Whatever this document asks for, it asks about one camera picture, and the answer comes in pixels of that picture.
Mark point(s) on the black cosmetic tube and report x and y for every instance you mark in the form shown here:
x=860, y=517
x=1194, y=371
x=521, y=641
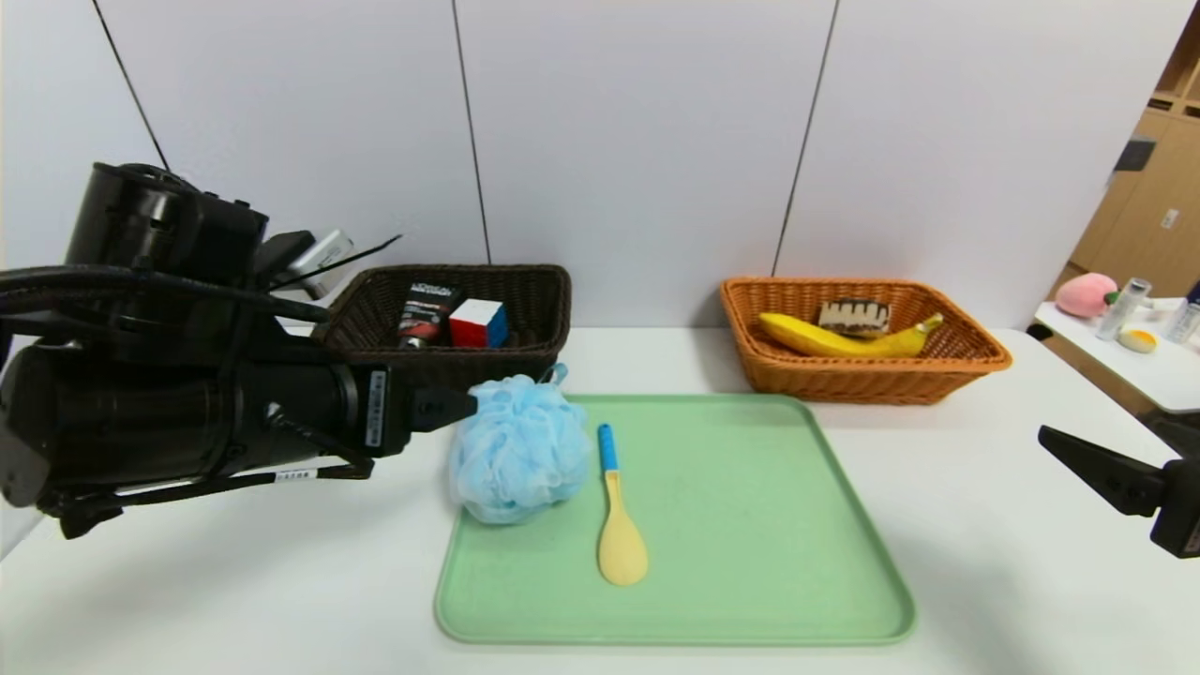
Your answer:
x=424, y=314

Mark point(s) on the white side table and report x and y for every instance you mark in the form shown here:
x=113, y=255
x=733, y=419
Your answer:
x=1153, y=380

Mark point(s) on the clear bottle with grey cap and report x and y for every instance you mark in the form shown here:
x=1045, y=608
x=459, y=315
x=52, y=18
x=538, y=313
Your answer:
x=1120, y=309

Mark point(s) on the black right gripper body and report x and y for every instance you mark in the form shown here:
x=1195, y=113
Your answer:
x=1179, y=511

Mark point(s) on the dark grey wall box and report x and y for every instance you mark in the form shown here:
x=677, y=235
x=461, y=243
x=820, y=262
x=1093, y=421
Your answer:
x=1132, y=157

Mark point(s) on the wooden cabinet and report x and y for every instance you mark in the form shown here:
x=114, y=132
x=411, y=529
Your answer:
x=1153, y=187

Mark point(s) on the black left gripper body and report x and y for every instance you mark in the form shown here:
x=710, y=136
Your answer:
x=382, y=410

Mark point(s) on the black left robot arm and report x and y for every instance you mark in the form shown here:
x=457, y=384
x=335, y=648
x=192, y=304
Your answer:
x=141, y=403

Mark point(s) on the white wall socket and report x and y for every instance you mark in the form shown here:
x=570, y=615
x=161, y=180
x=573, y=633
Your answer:
x=1169, y=219

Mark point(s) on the pink plush peach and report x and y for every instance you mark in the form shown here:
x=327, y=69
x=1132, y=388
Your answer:
x=1085, y=295

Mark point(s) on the yellow banana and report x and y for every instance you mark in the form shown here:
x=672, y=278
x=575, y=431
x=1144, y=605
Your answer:
x=816, y=339

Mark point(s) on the dark brown wicker basket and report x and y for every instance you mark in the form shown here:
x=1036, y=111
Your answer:
x=534, y=319

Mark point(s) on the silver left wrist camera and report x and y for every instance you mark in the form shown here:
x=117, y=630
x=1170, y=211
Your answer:
x=319, y=261

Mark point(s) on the light blue mesh loofah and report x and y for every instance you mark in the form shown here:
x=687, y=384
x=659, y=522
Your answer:
x=516, y=450

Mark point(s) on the light green plastic tray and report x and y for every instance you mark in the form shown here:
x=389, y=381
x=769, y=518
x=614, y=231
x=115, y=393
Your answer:
x=750, y=562

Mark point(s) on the chocolate blueberry cake slice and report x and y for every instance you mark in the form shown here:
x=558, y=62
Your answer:
x=853, y=317

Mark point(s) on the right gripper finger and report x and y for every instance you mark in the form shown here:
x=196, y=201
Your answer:
x=1106, y=473

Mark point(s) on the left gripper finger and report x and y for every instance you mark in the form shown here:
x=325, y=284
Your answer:
x=441, y=408

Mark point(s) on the red white puzzle cube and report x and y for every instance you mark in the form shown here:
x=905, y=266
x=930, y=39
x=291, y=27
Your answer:
x=473, y=326

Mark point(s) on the orange wicker basket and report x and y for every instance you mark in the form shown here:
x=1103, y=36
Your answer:
x=872, y=384

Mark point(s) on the clear bottle with blue cap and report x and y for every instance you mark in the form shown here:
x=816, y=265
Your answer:
x=1183, y=323

